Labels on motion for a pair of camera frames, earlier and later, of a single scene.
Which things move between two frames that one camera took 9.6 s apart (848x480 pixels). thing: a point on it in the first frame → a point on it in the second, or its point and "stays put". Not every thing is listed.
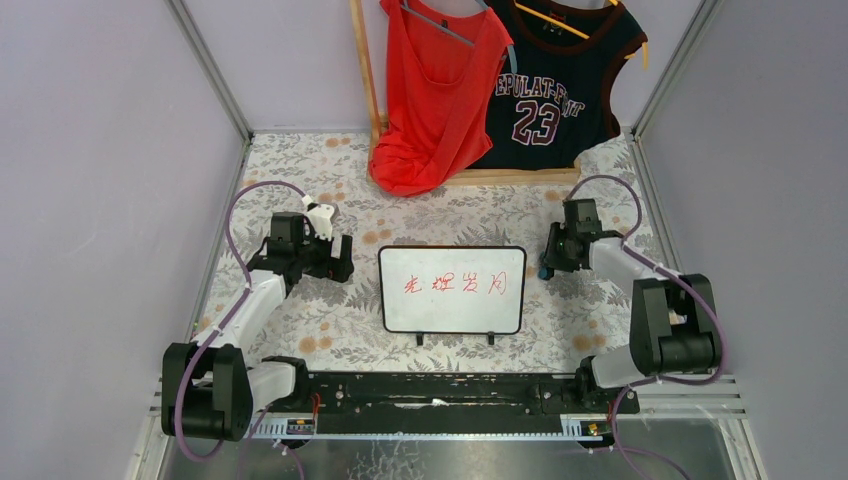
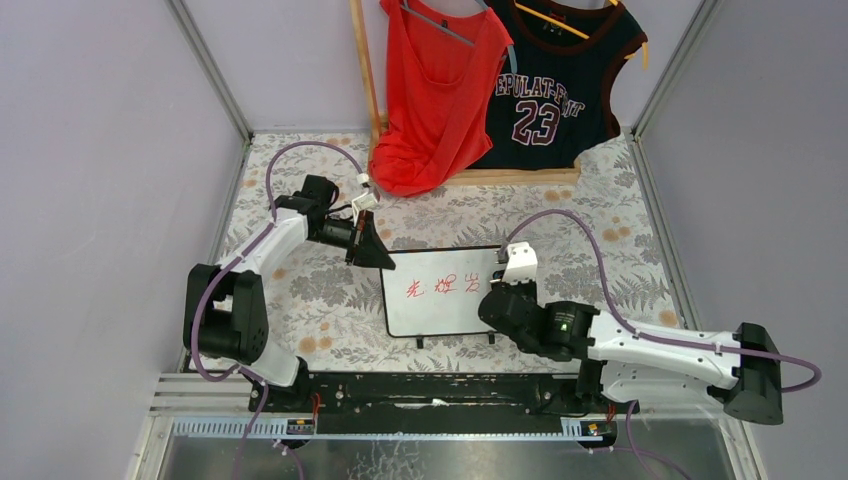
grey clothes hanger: (434, 22) stays put
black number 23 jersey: (550, 98) stays put
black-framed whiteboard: (461, 290) stays put
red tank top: (442, 73) stays put
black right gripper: (553, 252) → (502, 287)
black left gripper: (341, 258) → (357, 238)
